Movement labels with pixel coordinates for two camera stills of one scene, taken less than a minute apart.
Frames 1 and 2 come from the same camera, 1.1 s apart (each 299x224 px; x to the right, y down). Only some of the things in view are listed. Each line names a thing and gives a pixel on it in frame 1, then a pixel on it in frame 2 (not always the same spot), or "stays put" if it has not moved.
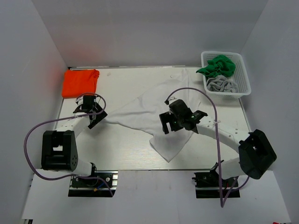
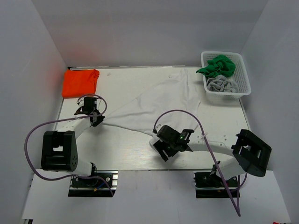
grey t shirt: [221, 83] stays put
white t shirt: [143, 114] stays put
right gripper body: [175, 122] to [169, 147]
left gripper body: [96, 109] stays put
